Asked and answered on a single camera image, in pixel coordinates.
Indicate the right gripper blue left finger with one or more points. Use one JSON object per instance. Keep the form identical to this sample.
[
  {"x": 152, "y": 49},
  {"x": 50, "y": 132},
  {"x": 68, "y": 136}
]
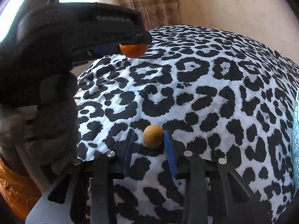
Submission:
[{"x": 130, "y": 140}]

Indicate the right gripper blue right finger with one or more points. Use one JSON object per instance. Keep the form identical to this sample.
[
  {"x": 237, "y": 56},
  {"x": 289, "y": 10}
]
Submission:
[{"x": 171, "y": 153}]

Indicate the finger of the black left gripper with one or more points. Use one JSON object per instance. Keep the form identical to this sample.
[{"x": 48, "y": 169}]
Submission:
[{"x": 95, "y": 47}]

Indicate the orange tangerine back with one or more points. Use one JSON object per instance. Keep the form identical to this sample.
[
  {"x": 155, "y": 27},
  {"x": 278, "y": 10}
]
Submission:
[{"x": 134, "y": 51}]

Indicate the small brown kiwi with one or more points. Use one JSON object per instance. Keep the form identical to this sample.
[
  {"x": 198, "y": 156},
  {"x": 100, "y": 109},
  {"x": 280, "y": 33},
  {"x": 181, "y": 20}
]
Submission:
[{"x": 153, "y": 136}]

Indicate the leopard print table cloth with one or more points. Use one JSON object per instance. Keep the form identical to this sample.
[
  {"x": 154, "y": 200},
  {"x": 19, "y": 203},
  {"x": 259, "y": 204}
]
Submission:
[{"x": 222, "y": 94}]

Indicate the orange jacket sleeve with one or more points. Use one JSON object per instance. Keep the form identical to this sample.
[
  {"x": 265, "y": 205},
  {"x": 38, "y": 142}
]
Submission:
[{"x": 19, "y": 192}]

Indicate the light blue lattice fruit basket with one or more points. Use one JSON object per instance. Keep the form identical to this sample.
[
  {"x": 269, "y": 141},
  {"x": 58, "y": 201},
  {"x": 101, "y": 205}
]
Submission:
[{"x": 295, "y": 131}]

